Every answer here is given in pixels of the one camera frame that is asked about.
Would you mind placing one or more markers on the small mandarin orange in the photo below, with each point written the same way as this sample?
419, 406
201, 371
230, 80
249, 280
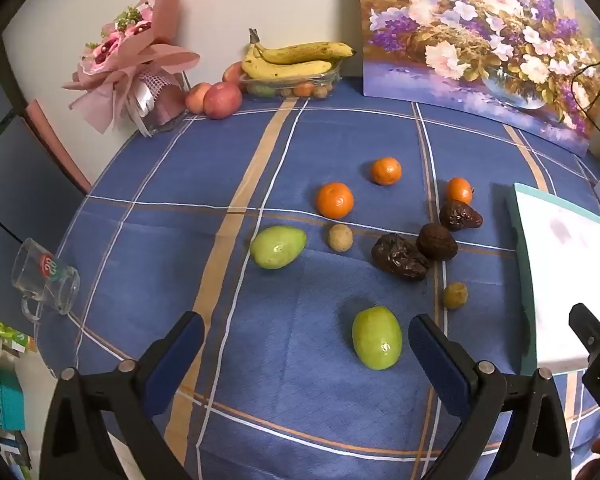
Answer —
385, 170

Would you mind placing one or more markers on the green fruit in plastic container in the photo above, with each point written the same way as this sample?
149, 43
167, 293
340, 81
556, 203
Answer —
262, 90

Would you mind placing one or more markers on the clear plastic fruit container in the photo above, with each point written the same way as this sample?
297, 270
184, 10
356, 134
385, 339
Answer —
327, 82

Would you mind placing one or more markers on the white tray with teal rim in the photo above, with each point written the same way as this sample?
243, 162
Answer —
565, 285

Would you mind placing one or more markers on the short yellow banana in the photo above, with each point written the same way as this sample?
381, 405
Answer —
285, 69

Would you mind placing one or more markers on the small tan longan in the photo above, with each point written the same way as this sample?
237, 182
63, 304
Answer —
455, 295
340, 237

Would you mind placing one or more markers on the dark grey panel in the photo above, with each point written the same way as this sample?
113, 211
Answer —
15, 185

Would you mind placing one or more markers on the teal box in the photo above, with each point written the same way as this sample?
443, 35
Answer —
10, 400

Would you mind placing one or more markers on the mandarin orange with stem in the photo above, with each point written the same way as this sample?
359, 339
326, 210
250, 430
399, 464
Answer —
459, 190

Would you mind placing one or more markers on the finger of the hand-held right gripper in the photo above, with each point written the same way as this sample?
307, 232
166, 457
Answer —
587, 330

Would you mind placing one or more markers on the pink wrapped flower bouquet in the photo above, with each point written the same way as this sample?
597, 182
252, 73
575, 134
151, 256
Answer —
130, 60

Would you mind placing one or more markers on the flower painting canvas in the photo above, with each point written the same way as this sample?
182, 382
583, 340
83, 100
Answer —
480, 35

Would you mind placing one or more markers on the pink wooden board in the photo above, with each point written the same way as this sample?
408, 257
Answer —
55, 145

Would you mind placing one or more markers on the round wrinkled dark date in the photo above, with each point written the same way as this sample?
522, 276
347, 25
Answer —
436, 241

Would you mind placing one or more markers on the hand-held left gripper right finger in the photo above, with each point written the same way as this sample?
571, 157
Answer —
440, 360

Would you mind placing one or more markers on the pointed wrinkled dark date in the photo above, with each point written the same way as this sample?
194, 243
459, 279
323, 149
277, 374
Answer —
460, 215

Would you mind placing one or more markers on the clear glass mug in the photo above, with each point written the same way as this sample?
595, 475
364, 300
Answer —
45, 280

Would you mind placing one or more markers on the round green guava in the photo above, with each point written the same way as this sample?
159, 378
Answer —
376, 338

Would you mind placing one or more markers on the large red apple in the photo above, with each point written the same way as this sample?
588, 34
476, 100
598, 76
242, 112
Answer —
222, 101

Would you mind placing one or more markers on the blue checked tablecloth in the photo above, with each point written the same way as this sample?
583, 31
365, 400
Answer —
280, 160

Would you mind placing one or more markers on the red yellow apple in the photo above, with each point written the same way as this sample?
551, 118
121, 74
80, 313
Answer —
232, 72

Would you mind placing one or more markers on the large mandarin orange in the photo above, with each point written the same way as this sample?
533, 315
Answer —
335, 200

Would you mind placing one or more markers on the tan longan in plastic container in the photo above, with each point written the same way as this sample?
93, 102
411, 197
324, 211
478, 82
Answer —
321, 92

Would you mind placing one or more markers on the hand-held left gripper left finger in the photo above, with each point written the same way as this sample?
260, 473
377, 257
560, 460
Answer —
175, 360

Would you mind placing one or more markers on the green printed box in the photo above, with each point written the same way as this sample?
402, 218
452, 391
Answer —
0, 332

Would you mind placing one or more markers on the mandarin in plastic container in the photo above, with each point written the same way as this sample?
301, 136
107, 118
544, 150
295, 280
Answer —
302, 89

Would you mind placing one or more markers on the long yellow banana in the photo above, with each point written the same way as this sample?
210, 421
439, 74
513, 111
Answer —
305, 51

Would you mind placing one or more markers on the pointed green guava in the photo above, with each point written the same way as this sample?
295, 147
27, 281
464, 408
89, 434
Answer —
277, 246

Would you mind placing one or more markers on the large wrinkled dark date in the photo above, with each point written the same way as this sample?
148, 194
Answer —
400, 257

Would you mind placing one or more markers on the peach coloured apple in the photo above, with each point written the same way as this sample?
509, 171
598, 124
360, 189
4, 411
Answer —
196, 98

